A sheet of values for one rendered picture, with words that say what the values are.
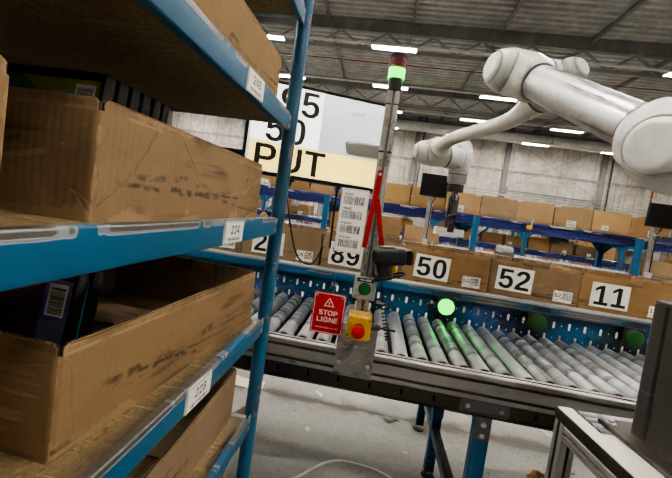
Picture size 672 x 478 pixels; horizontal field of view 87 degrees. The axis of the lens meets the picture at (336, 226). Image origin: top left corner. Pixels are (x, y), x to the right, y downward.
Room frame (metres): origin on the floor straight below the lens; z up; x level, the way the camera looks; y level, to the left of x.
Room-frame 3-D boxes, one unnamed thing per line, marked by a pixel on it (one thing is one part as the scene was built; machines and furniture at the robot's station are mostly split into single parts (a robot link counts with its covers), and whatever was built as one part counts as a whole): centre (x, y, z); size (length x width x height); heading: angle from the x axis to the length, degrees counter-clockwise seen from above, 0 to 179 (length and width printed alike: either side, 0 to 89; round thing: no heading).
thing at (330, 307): (1.09, -0.04, 0.85); 0.16 x 0.01 x 0.13; 84
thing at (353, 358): (1.10, -0.12, 1.11); 0.12 x 0.05 x 0.88; 84
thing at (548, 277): (1.75, -0.94, 0.96); 0.39 x 0.29 x 0.17; 84
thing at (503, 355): (1.32, -0.68, 0.72); 0.52 x 0.05 x 0.05; 174
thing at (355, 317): (1.04, -0.15, 0.84); 0.15 x 0.09 x 0.07; 84
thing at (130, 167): (0.50, 0.32, 1.19); 0.40 x 0.30 x 0.10; 174
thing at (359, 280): (1.07, -0.11, 0.95); 0.07 x 0.03 x 0.07; 84
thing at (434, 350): (1.35, -0.42, 0.72); 0.52 x 0.05 x 0.05; 174
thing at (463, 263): (1.79, -0.55, 0.96); 0.39 x 0.29 x 0.17; 84
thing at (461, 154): (1.72, -0.53, 1.51); 0.13 x 0.11 x 0.16; 104
